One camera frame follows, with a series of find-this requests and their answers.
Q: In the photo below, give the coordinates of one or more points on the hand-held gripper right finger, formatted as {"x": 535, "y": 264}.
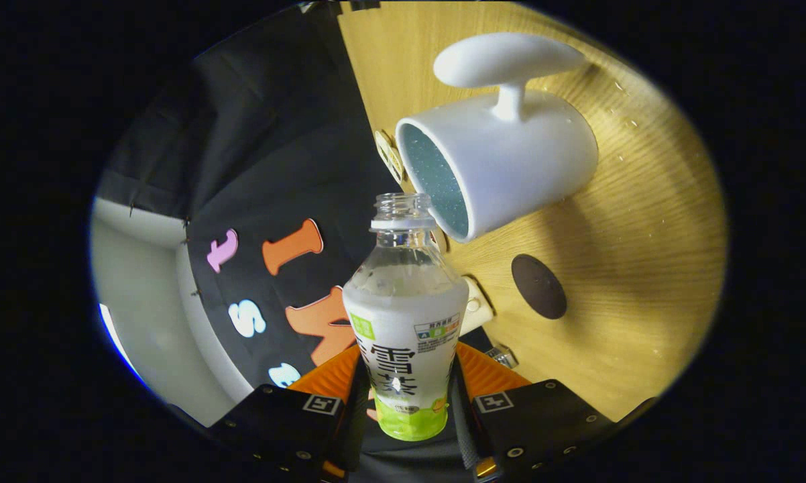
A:
{"x": 544, "y": 422}

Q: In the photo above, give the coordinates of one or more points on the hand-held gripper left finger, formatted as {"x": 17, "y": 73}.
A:
{"x": 275, "y": 419}

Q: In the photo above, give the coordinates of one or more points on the dark brown round coaster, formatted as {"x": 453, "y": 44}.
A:
{"x": 539, "y": 286}

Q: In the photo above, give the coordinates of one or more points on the clear juice bottle green label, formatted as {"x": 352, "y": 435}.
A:
{"x": 406, "y": 315}

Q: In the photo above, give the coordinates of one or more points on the metal mesh holder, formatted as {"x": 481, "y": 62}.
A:
{"x": 503, "y": 355}

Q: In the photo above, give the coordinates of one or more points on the small cream container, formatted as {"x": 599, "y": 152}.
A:
{"x": 477, "y": 308}

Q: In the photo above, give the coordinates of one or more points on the wooden table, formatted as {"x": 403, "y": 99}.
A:
{"x": 631, "y": 268}

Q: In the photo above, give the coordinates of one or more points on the long ceiling light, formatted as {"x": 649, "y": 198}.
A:
{"x": 111, "y": 332}

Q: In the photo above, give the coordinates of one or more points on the black backdrop cloth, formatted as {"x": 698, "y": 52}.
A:
{"x": 275, "y": 154}

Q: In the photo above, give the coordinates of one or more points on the divided white snack plate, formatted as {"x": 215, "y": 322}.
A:
{"x": 388, "y": 155}

